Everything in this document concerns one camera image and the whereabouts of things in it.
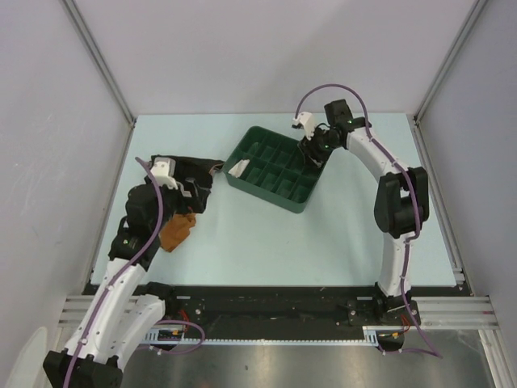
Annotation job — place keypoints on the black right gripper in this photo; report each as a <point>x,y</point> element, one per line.
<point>312,152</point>

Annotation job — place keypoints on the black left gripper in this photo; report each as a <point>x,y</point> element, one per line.
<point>195,203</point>

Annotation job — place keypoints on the green compartment tray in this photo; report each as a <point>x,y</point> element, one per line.
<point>277,172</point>

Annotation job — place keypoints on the white underwear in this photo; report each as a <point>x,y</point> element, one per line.
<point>238,169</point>

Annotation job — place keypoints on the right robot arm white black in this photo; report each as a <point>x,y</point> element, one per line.
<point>402,196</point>

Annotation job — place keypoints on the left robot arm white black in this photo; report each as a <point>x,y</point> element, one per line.
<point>98,351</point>

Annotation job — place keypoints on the black underwear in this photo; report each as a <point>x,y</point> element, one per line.
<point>210,165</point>

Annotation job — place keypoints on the orange brown underwear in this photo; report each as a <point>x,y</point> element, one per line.
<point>176,230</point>

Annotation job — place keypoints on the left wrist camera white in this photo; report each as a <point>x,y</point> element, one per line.
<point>162,170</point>

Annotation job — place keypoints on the right aluminium corner post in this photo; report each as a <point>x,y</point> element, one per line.
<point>451,57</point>

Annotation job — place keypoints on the aluminium corner post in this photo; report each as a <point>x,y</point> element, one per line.
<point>451,57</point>
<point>95,53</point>

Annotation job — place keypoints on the front aluminium rail left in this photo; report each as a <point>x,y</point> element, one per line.
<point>74,310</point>

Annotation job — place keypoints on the aluminium rail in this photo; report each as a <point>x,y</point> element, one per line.
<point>457,313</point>
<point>74,310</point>

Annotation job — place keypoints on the front aluminium rail right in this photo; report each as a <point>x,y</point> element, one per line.
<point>457,313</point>

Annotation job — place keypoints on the left aluminium corner post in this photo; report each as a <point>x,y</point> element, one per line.
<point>95,53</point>

